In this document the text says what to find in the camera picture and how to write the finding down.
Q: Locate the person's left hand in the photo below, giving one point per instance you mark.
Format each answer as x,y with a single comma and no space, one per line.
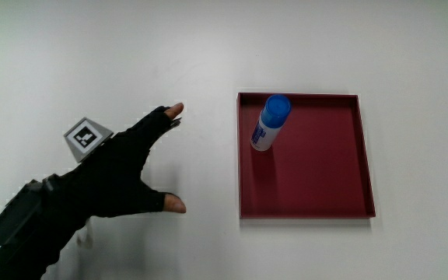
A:
111,175

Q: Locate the blue white glue stick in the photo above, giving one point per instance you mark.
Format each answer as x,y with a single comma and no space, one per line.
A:
269,123

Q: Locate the dark red square plate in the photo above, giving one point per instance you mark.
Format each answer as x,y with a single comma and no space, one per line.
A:
317,175

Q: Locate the black wrist sensor box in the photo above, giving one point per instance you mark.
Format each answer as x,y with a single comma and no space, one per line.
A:
16,218

